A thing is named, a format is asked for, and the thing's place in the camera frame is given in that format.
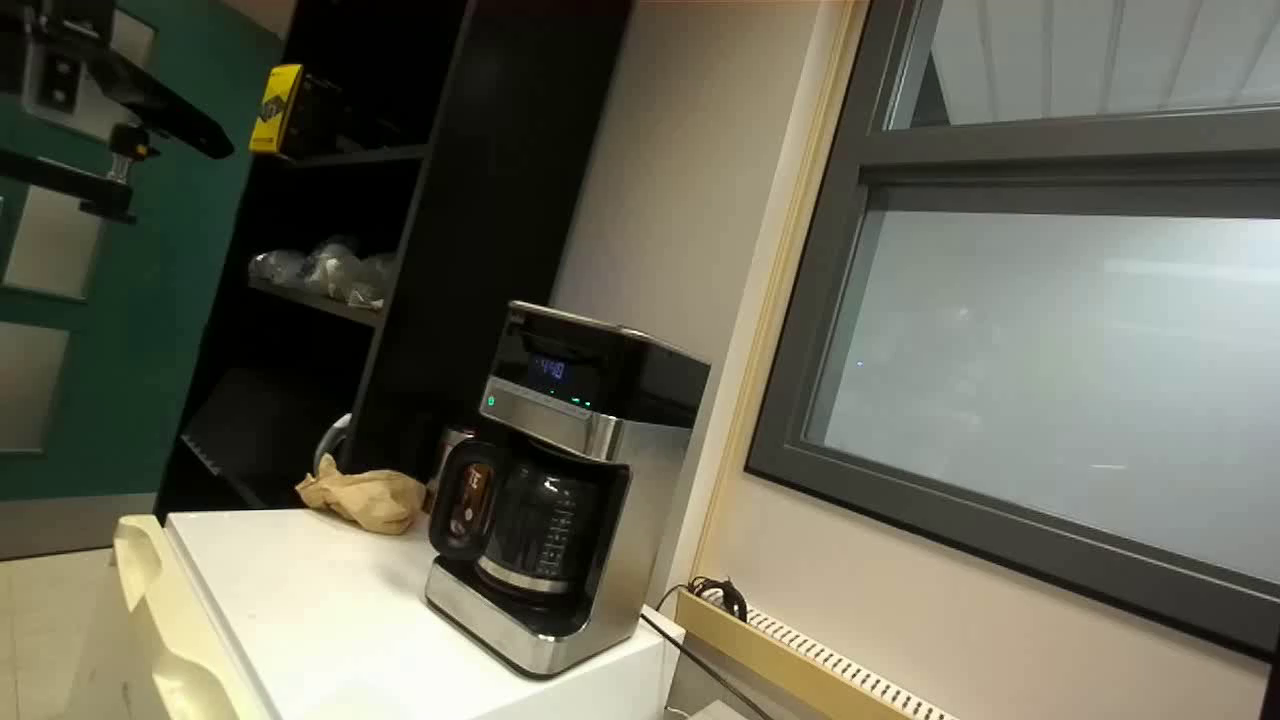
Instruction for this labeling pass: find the black and steel coffeemaker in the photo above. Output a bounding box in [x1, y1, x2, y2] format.
[422, 298, 715, 683]

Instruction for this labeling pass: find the black shelf unit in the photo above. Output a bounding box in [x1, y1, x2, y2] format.
[153, 0, 636, 523]

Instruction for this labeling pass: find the tan plush toy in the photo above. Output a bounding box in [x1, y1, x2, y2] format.
[291, 454, 432, 540]

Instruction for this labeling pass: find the clear glassware pile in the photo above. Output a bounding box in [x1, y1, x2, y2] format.
[245, 237, 402, 319]

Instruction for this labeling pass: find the wooden radiator cover with grille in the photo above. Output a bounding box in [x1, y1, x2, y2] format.
[670, 586, 960, 720]

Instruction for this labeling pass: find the yellow box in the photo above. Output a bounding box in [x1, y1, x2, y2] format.
[245, 62, 310, 162]

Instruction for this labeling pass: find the glass carafe with black handle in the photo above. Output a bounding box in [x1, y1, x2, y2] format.
[430, 436, 621, 600]

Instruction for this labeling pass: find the black cable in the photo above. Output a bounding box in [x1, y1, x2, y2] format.
[648, 572, 780, 720]

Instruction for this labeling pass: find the grey window frame with glass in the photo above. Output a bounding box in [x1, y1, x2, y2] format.
[744, 0, 1280, 661]

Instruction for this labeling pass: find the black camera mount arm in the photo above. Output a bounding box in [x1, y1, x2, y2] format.
[0, 119, 163, 225]

